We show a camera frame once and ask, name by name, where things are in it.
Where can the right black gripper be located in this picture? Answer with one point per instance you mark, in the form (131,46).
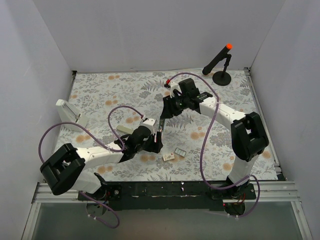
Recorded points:
(167,107)

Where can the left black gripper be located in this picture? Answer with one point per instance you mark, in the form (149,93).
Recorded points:
(155,143)

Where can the beige stapler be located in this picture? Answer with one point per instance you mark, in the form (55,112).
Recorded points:
(124,130)

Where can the light blue stapler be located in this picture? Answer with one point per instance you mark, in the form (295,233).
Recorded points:
(160,129)

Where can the staple box sleeve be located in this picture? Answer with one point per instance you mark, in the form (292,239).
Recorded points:
(168,157)

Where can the staple tray with staples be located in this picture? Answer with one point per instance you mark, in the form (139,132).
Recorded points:
(180,152)

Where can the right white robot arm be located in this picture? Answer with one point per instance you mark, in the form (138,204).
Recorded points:
(248,135)

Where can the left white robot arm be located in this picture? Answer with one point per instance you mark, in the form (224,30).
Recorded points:
(67,168)

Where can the floral table mat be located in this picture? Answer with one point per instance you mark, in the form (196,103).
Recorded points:
(112,99)

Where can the black microphone orange tip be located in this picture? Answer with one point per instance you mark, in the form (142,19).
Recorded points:
(223,54)

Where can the black microphone stand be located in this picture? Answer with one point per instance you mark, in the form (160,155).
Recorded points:
(223,78)

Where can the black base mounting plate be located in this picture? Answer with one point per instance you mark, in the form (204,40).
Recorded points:
(173,195)

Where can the white metronome device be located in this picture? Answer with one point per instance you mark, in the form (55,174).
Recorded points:
(70,113)

